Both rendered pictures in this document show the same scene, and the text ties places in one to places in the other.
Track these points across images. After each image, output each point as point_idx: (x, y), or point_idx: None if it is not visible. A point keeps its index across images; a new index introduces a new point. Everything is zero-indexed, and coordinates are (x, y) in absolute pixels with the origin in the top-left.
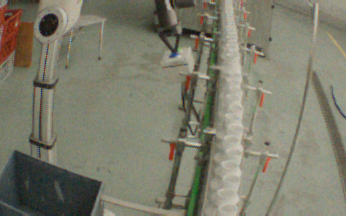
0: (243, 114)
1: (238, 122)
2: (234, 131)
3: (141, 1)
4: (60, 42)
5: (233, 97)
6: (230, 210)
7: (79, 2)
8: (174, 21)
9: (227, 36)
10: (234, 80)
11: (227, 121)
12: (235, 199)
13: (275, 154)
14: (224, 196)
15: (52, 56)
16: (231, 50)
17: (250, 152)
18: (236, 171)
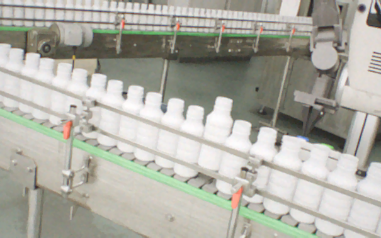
0: (136, 114)
1: (92, 78)
2: (75, 68)
3: None
4: (369, 125)
5: (140, 91)
6: None
7: None
8: (310, 89)
9: None
10: (181, 103)
11: (97, 76)
12: (6, 63)
13: (62, 119)
14: (7, 52)
15: (349, 131)
16: (300, 141)
17: (82, 113)
18: (26, 56)
